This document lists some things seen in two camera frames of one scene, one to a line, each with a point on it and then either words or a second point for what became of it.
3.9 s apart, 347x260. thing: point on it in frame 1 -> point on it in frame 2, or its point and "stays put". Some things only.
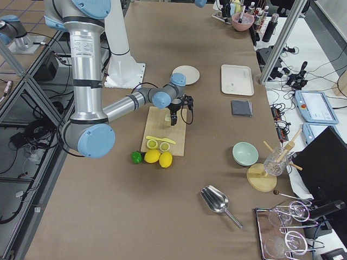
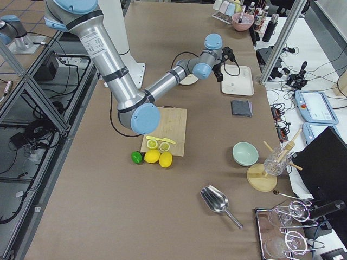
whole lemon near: x=152 y=156 stays put
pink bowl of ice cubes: x=247 y=21 stays put
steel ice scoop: x=217 y=201 stays put
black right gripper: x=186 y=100 -> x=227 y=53
